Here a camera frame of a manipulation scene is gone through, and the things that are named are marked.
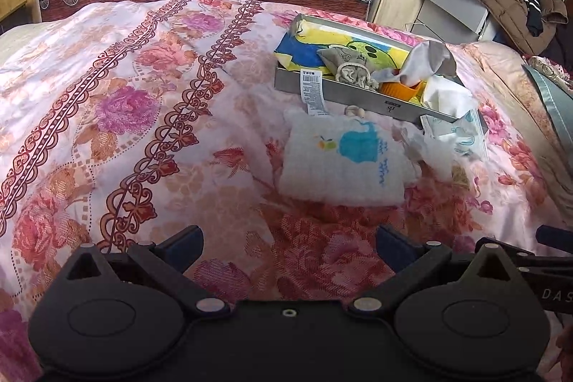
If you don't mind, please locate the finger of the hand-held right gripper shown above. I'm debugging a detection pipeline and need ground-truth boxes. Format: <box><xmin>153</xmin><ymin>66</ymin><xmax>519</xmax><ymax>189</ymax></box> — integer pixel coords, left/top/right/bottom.
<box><xmin>536</xmin><ymin>224</ymin><xmax>573</xmax><ymax>252</ymax></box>
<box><xmin>475</xmin><ymin>238</ymin><xmax>573</xmax><ymax>273</ymax></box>

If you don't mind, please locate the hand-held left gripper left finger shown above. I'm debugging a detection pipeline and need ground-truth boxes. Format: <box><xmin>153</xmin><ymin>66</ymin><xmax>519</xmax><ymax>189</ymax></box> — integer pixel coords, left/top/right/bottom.
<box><xmin>63</xmin><ymin>224</ymin><xmax>230</xmax><ymax>316</ymax></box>

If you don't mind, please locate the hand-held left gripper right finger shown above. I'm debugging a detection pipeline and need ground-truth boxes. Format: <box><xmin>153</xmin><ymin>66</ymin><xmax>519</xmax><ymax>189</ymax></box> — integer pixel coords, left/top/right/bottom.
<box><xmin>347</xmin><ymin>224</ymin><xmax>522</xmax><ymax>316</ymax></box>

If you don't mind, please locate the white cloth blue print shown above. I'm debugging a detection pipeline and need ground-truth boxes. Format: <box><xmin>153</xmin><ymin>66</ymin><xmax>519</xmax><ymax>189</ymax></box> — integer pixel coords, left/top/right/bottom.
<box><xmin>278</xmin><ymin>109</ymin><xmax>422</xmax><ymax>204</ymax></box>

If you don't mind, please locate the white plastic packet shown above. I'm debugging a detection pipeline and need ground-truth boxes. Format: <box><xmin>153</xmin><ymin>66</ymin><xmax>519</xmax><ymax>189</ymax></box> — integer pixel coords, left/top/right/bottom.
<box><xmin>420</xmin><ymin>110</ymin><xmax>490</xmax><ymax>161</ymax></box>

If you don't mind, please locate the orange tape roll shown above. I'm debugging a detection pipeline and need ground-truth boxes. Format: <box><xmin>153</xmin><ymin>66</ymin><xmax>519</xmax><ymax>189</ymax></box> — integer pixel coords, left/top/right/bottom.
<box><xmin>380</xmin><ymin>80</ymin><xmax>426</xmax><ymax>102</ymax></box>

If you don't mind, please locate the grey box with painted lining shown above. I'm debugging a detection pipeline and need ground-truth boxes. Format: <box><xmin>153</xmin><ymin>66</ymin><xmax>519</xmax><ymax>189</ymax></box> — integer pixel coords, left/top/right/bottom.
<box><xmin>273</xmin><ymin>13</ymin><xmax>484</xmax><ymax>130</ymax></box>

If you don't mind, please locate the grey drawstring bag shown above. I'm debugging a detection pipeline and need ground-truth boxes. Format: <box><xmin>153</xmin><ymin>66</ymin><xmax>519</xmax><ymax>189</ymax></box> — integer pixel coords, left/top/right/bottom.
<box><xmin>317</xmin><ymin>44</ymin><xmax>380</xmax><ymax>92</ymax></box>

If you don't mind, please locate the grey cloth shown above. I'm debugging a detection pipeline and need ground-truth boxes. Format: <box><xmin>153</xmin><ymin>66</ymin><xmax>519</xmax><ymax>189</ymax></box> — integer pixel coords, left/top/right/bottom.
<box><xmin>398</xmin><ymin>41</ymin><xmax>458</xmax><ymax>85</ymax></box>

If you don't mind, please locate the blue-grey pillow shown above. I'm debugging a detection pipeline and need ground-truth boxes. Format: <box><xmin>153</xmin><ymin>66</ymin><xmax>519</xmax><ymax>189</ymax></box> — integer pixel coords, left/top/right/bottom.
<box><xmin>521</xmin><ymin>62</ymin><xmax>573</xmax><ymax>141</ymax></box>

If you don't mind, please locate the peach floral blanket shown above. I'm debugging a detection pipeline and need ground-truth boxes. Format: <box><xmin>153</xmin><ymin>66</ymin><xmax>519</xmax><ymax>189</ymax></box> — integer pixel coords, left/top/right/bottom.
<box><xmin>461</xmin><ymin>39</ymin><xmax>573</xmax><ymax>226</ymax></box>

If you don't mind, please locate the pink floral quilt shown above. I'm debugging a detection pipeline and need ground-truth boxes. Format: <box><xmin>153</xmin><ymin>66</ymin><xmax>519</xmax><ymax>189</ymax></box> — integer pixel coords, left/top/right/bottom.
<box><xmin>0</xmin><ymin>0</ymin><xmax>573</xmax><ymax>382</ymax></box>

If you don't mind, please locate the floral satin cloth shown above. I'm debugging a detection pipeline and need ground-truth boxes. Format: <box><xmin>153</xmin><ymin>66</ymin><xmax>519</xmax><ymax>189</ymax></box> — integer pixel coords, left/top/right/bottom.
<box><xmin>528</xmin><ymin>55</ymin><xmax>573</xmax><ymax>92</ymax></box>

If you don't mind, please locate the white printed label tag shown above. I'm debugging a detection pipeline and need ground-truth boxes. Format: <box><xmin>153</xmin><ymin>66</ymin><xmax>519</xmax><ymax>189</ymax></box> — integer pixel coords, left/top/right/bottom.
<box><xmin>299</xmin><ymin>69</ymin><xmax>327</xmax><ymax>116</ymax></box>

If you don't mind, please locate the dark clothing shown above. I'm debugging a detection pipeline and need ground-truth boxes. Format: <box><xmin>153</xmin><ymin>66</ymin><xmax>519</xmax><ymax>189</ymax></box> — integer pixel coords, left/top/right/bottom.
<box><xmin>544</xmin><ymin>0</ymin><xmax>573</xmax><ymax>65</ymax></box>

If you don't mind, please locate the grey cabinet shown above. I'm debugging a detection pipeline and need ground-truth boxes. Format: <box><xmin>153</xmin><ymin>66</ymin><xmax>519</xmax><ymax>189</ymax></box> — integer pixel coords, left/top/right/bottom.
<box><xmin>418</xmin><ymin>0</ymin><xmax>497</xmax><ymax>45</ymax></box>

